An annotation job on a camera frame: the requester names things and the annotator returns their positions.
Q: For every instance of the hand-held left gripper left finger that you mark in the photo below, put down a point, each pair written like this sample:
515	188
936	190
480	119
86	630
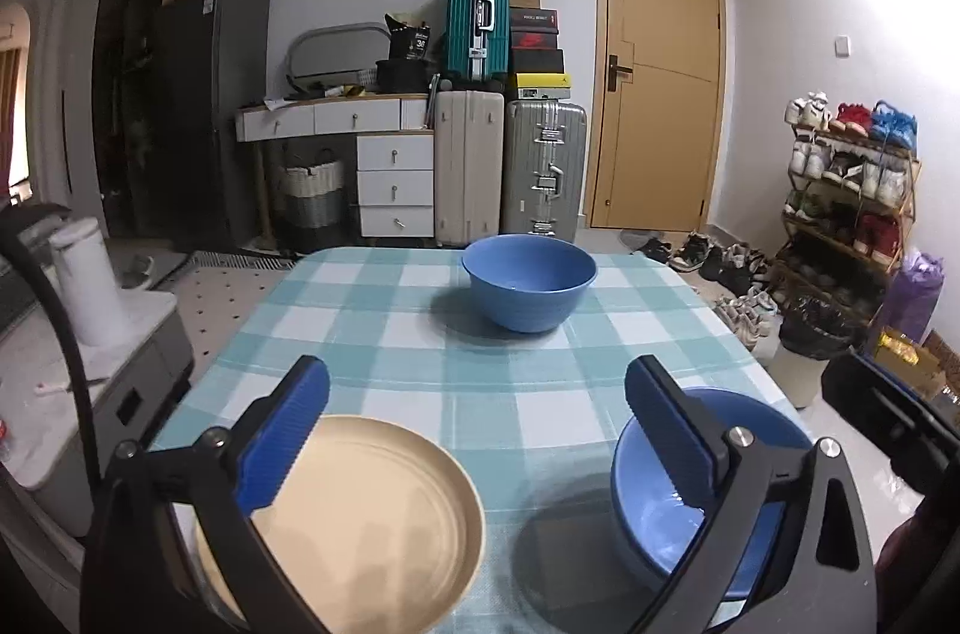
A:
281	439

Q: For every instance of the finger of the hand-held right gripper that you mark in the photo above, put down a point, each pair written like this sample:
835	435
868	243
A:
870	394

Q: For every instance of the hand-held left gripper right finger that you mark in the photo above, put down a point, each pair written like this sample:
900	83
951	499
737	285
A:
671	439

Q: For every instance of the trash bin with black bag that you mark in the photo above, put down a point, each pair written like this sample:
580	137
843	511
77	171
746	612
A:
810	341

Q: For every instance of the purple bag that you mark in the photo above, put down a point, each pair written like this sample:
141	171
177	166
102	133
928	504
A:
919	296

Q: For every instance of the dotted floor mat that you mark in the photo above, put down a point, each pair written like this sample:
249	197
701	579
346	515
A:
225	296

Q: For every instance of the teal checkered tablecloth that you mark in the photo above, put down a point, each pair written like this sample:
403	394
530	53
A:
420	364

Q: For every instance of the wooden shoe rack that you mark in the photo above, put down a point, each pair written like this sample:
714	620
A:
910	184

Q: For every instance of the grey slipper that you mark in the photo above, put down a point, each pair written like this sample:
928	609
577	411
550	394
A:
136	271

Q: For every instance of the woven laundry basket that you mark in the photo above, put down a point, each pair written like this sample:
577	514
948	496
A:
307	199

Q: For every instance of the white cylindrical kettle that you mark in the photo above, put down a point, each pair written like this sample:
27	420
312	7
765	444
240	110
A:
90	281

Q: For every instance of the rows of assorted shoes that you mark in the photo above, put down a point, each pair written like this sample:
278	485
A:
855	116

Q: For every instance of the white drawer desk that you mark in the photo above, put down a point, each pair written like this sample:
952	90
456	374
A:
394	184

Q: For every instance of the silver suitcase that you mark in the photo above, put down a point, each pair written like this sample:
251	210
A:
544	169

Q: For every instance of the beige suitcase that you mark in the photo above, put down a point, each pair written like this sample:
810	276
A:
469	169

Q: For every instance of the dark grey fridge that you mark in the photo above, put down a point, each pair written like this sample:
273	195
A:
217	116

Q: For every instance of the wooden door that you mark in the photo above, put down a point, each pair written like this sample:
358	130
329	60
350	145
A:
660	79

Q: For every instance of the yellow and black shoe box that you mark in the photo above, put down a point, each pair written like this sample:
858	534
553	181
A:
538	87

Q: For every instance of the black storage box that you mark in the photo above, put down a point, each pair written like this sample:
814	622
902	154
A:
405	77

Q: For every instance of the oval grey framed mirror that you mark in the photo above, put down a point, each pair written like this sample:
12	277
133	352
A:
337	56

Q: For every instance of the black wardrobe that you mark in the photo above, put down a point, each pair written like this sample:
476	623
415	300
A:
127	79

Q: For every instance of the plain black shoe box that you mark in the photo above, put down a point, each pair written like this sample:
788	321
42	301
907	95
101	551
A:
537	61

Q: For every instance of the black paper bag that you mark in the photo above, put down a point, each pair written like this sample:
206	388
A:
409	37

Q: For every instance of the red and black shoe box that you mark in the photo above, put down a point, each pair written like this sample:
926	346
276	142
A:
535	39

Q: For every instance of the brown curtain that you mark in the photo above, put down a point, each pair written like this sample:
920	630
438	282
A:
11	109

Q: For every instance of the teal suitcase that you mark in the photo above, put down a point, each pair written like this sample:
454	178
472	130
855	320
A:
480	18

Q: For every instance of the brown shoe box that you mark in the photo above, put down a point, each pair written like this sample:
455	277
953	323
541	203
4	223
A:
525	0

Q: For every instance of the white wall switch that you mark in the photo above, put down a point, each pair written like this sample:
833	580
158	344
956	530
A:
842	46

